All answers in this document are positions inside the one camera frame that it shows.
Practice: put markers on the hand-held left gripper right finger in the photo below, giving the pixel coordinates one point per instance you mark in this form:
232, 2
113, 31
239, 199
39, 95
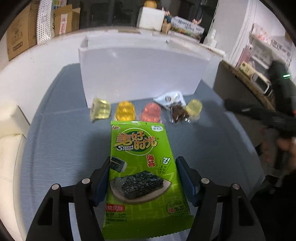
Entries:
187, 180

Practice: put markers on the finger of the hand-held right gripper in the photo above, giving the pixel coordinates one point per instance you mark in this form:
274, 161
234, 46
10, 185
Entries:
252, 111

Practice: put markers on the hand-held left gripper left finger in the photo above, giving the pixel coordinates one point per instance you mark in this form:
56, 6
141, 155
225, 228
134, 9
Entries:
101, 185

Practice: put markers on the green seaweed snack packet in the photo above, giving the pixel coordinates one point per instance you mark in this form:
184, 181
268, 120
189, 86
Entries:
138, 162

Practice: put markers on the yellow jelly cup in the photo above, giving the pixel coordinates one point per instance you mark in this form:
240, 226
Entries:
194, 107

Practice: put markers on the clear brown snack packet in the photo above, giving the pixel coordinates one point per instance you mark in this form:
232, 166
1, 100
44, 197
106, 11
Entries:
177, 111

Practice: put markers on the pale clear jelly cup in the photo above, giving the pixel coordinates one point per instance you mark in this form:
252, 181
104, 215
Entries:
100, 111

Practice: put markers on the red jelly cup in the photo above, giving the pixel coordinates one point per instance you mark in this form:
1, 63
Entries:
151, 112

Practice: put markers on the orange jelly cup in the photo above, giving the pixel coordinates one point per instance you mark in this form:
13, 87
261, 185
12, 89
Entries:
126, 111

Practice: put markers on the white cardboard box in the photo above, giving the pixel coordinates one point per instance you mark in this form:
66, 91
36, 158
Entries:
138, 69

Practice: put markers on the person's right hand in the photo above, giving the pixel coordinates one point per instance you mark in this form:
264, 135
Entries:
285, 144

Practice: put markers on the white device with grey screen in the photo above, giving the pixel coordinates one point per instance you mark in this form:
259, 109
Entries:
260, 81

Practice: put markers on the wooden side counter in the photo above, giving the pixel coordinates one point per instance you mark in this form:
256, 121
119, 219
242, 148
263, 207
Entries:
235, 71

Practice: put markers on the yellow carton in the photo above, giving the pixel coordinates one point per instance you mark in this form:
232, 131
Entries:
246, 68

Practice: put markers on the white shelf rack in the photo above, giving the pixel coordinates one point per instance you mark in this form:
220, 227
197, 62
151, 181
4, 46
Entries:
270, 48

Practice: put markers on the grey blue tablecloth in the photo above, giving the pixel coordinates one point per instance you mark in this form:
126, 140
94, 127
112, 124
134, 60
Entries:
57, 150

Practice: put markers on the pink floral box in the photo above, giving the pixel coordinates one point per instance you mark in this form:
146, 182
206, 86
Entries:
262, 33

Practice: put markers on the white plastic bottle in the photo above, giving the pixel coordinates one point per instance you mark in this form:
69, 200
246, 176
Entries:
210, 39

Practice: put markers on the cream leather sofa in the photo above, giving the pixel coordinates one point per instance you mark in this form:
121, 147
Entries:
11, 143

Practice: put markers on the pink plastic toy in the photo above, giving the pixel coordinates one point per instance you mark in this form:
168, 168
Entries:
196, 21
168, 11

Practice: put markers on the printed landscape gift box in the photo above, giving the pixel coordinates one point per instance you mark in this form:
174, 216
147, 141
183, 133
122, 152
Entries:
187, 26

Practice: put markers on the small brown paper bag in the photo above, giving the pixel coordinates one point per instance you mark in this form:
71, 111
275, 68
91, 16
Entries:
166, 26

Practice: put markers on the white foam box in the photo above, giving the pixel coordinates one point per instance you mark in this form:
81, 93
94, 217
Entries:
150, 18

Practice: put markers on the yellow pomelo fruit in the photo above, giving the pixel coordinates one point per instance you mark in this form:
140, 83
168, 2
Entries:
150, 3

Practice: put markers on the small open cardboard box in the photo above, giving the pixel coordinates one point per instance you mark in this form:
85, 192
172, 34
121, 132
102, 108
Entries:
67, 22

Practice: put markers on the large brown cardboard box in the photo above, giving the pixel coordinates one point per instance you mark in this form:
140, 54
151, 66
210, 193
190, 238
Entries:
20, 34

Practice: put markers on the dotted white paper bag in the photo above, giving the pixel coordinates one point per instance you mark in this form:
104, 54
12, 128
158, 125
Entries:
44, 23

